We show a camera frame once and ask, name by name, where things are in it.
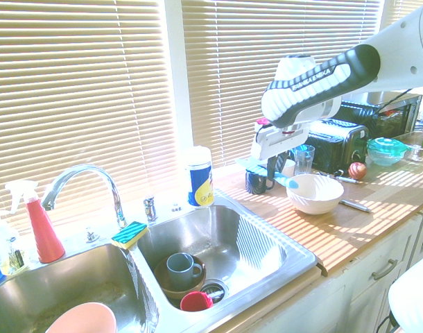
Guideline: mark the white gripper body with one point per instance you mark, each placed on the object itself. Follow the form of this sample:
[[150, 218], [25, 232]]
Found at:
[[281, 140]]

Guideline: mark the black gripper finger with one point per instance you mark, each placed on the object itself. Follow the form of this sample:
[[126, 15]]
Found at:
[[271, 170], [281, 162]]

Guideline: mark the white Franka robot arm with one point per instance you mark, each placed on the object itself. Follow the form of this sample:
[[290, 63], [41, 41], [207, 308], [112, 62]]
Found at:
[[388, 52]]

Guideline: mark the stainless steel double sink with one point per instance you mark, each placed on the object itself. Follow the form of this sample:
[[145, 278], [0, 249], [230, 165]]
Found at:
[[232, 236]]

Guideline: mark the silver metal knife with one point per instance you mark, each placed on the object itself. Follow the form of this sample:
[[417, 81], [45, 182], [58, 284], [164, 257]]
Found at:
[[355, 205]]

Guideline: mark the chrome sink side sprayer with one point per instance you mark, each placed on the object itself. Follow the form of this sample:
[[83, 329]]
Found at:
[[150, 208]]

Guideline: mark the metal sink drain strainer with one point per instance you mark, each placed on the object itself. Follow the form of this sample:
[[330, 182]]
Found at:
[[211, 286]]

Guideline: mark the small white cup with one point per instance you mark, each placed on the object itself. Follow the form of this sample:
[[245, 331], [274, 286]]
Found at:
[[288, 168]]

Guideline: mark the blue dish brush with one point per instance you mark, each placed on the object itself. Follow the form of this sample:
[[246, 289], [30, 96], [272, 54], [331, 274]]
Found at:
[[287, 181]]

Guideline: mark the dark navy mug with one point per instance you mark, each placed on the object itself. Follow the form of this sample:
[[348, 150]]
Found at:
[[254, 184]]

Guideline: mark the clear drinking glass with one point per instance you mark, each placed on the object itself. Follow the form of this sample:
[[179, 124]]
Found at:
[[304, 159]]

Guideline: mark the large white bowl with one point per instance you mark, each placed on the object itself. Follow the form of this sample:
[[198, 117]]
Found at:
[[315, 197]]

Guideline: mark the black toaster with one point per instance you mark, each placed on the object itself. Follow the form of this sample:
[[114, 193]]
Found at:
[[336, 145]]

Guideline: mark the white blue yellow canister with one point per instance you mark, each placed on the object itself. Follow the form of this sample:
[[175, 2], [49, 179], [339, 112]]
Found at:
[[199, 180]]

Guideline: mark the red apple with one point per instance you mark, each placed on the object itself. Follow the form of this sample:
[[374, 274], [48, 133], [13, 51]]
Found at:
[[358, 170]]

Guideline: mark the teal lidded container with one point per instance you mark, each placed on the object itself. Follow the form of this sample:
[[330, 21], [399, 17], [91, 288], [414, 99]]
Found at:
[[386, 151]]

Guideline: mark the black toaster oven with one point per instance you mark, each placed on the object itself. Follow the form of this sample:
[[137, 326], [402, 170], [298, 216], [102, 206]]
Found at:
[[392, 116]]

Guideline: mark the clear glass dish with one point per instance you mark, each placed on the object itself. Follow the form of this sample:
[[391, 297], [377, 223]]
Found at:
[[414, 147]]

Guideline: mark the grey ceramic mug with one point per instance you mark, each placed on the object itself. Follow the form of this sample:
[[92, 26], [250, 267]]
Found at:
[[178, 268]]

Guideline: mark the red mug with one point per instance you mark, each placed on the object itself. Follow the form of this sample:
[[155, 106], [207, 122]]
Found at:
[[194, 301]]

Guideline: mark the brown wooden bowl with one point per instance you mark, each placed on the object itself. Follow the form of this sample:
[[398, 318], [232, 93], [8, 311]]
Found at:
[[162, 279]]

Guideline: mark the yellow green striped sponge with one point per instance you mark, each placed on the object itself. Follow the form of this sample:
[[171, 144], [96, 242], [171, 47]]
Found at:
[[130, 234]]

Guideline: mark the cream kitchen cabinet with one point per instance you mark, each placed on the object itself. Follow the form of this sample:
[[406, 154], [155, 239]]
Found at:
[[364, 298]]

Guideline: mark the chrome gooseneck faucet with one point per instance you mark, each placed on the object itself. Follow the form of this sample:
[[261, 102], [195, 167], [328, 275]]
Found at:
[[93, 170]]

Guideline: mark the white rounded object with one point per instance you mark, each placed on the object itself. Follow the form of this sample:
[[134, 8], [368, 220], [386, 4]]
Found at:
[[412, 298]]

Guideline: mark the wide beige window blind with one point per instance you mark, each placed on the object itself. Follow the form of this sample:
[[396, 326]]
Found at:
[[76, 86]]

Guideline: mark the red spray bottle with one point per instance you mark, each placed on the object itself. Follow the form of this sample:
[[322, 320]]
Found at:
[[43, 232]]

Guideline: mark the pink plastic bowl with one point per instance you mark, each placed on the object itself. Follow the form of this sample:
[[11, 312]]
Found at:
[[83, 319]]

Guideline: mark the clear blue soap bottle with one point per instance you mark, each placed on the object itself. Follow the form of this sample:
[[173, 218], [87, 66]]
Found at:
[[1, 253]]

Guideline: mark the pink wrist camera mount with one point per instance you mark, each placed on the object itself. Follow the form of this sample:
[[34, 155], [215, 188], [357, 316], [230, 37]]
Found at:
[[262, 121]]

